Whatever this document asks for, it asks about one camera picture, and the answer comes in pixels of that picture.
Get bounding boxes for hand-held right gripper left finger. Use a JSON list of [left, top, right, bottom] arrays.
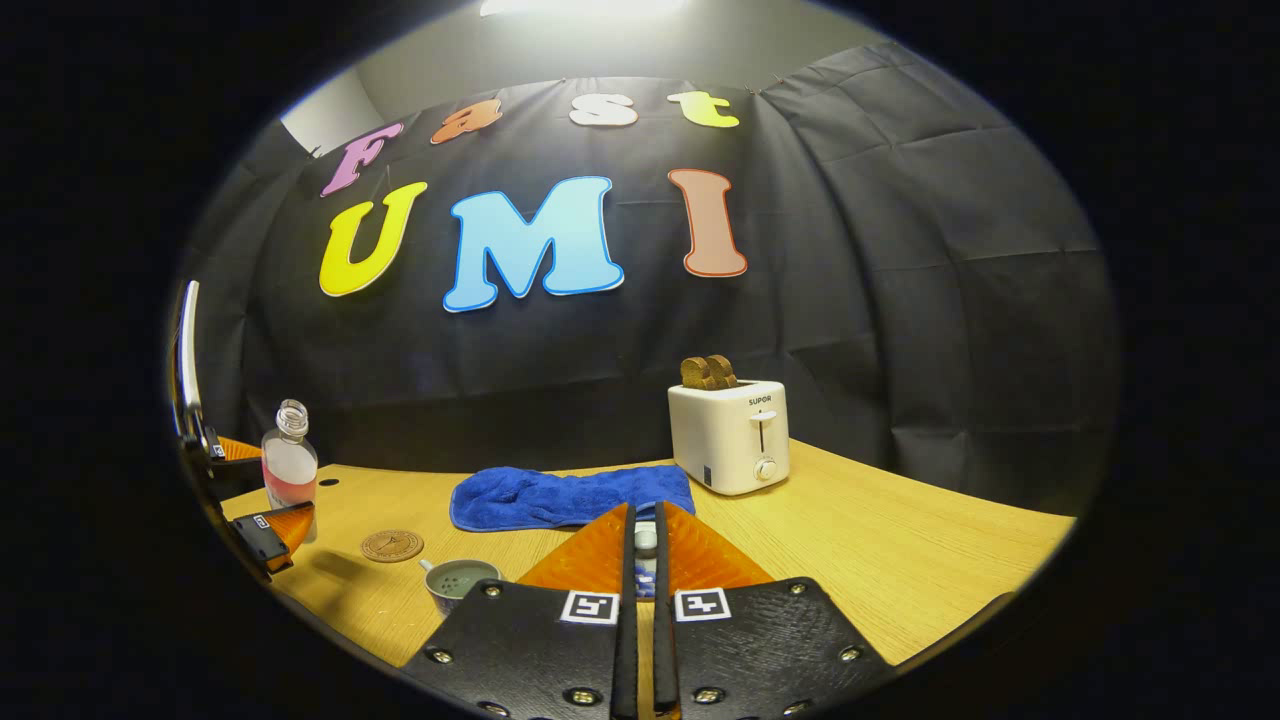
[[400, 503, 641, 720]]

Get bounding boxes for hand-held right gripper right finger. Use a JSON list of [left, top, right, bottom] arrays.
[[652, 500, 896, 720]]

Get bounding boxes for clear water bottle pink label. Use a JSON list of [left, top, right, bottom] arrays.
[[261, 399, 319, 546]]

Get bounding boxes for round wooden coaster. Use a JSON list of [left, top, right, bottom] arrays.
[[360, 529, 425, 563]]

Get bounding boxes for blue towel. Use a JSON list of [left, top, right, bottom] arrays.
[[449, 464, 697, 533]]

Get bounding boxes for white toaster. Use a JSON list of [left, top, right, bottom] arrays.
[[668, 379, 791, 497]]

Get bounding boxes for ceiling light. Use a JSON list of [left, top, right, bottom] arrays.
[[480, 0, 691, 19]]

